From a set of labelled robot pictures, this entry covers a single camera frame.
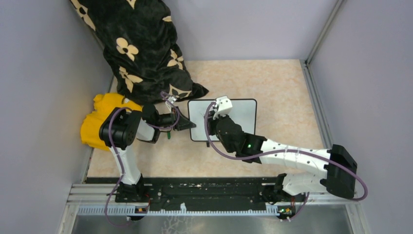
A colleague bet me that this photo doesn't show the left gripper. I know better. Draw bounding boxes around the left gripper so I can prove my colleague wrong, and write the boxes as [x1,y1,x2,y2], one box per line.
[154,106,196,131]

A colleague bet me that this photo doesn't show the white whiteboard black frame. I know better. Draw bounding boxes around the white whiteboard black frame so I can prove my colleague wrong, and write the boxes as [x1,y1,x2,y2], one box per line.
[188,98,257,142]

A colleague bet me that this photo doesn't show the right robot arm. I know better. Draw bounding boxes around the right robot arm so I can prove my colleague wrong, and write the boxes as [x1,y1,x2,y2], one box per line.
[204,111,358,201]

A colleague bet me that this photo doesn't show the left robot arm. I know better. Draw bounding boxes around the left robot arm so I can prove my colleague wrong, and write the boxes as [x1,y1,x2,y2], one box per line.
[98,104,196,203]

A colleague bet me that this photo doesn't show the yellow cloth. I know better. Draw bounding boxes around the yellow cloth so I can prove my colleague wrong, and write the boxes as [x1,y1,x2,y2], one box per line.
[80,93,142,151]

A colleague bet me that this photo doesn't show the black floral blanket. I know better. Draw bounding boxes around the black floral blanket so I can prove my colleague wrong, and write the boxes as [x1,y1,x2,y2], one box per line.
[71,0,208,105]

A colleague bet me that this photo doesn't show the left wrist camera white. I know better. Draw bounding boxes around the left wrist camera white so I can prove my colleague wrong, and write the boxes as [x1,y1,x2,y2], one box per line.
[165,96,177,112]

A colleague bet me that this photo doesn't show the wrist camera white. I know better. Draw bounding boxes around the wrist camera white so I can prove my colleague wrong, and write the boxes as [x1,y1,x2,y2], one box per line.
[165,96,177,112]
[212,96,233,119]

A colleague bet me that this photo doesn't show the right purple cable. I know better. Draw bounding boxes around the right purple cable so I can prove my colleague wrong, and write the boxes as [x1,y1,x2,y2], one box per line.
[203,102,369,201]

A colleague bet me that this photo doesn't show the purple cable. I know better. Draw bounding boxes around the purple cable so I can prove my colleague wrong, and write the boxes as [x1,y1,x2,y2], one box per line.
[203,102,369,201]
[103,91,181,227]

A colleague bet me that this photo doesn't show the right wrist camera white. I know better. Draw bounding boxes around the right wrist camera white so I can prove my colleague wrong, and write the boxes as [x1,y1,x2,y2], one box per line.
[212,96,233,119]

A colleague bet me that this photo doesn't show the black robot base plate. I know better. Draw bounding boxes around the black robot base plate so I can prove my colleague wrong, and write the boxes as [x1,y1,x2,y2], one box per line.
[115,177,292,212]

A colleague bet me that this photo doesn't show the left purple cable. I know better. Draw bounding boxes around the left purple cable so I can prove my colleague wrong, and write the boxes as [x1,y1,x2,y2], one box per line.
[103,91,181,227]

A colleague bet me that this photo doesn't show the white slotted cable duct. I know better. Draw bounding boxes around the white slotted cable duct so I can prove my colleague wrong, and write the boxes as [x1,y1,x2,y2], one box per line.
[77,203,293,217]

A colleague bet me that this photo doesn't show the aluminium frame rail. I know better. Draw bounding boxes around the aluminium frame rail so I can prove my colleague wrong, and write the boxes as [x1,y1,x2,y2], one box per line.
[300,0,357,195]

